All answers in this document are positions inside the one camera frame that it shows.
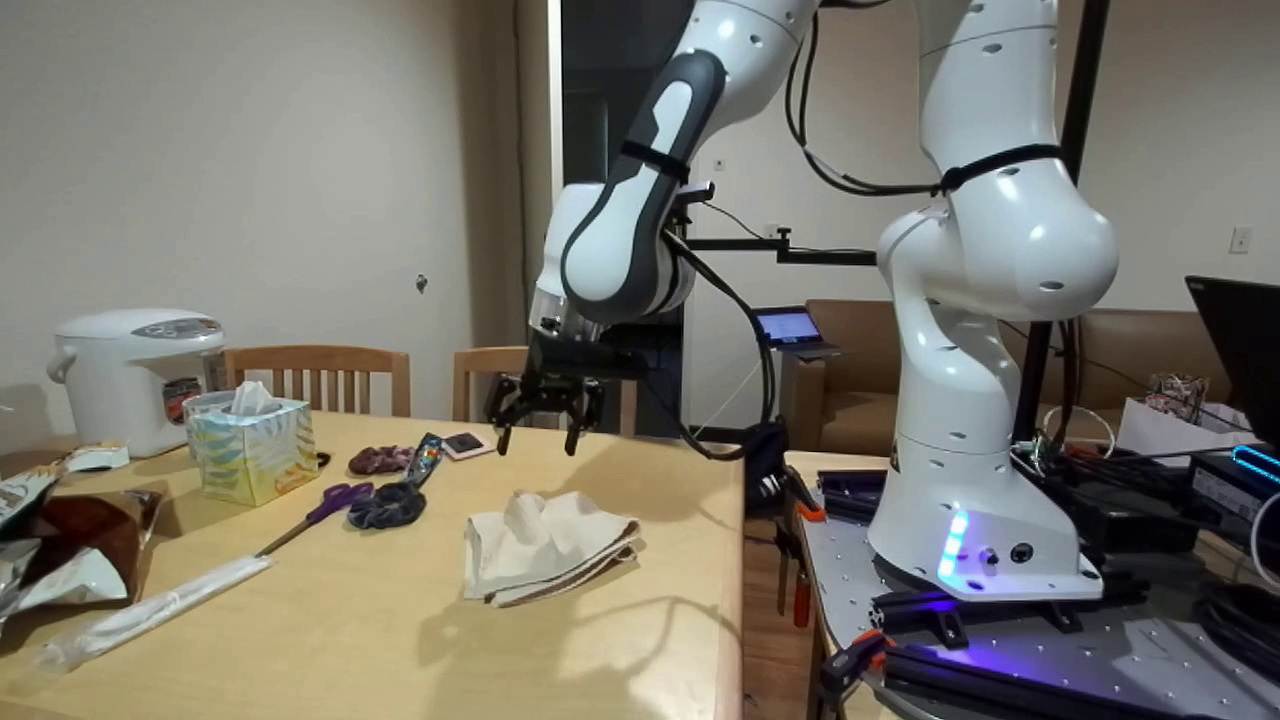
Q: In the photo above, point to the small tablet with blue screen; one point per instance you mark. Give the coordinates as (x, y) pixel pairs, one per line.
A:
(790, 325)

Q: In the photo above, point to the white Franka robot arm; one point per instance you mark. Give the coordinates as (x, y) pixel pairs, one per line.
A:
(984, 265)

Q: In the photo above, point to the light wooden slat-back chair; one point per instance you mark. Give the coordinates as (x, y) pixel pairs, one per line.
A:
(323, 363)
(482, 364)

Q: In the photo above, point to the white wall outlet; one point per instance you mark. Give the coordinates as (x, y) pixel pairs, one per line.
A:
(1236, 240)

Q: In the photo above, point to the striped tissue box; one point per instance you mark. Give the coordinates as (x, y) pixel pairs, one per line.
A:
(253, 445)

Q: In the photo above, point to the black device at table edge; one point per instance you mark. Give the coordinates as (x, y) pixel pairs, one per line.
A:
(767, 466)

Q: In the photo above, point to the long white paper wrapper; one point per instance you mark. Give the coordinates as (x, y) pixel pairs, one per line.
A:
(161, 605)

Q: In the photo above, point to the silver foil snack bag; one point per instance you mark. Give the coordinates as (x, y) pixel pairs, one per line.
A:
(24, 490)

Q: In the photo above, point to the brown snack bag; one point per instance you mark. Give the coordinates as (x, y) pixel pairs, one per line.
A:
(112, 526)

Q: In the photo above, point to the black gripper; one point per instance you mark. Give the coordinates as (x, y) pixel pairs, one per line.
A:
(570, 364)

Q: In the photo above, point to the black control box blue light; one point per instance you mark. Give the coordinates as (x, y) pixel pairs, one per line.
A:
(1241, 484)

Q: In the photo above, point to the pink-cased phone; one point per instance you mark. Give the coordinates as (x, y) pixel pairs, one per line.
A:
(467, 445)

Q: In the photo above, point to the black stand pole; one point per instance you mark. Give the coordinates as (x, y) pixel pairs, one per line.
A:
(1081, 81)

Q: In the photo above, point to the small white packet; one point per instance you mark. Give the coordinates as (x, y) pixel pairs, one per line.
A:
(98, 461)

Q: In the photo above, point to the white electric water boiler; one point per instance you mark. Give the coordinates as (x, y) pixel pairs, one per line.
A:
(126, 380)

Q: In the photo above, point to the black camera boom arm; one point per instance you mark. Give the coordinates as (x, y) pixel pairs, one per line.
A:
(786, 249)

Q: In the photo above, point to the black laptop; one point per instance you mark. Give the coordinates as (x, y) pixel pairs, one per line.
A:
(1244, 352)

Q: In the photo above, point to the grey robot mounting plate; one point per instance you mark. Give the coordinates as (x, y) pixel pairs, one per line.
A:
(1064, 653)

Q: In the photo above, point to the beige cloth towel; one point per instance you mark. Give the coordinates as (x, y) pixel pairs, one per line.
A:
(545, 544)

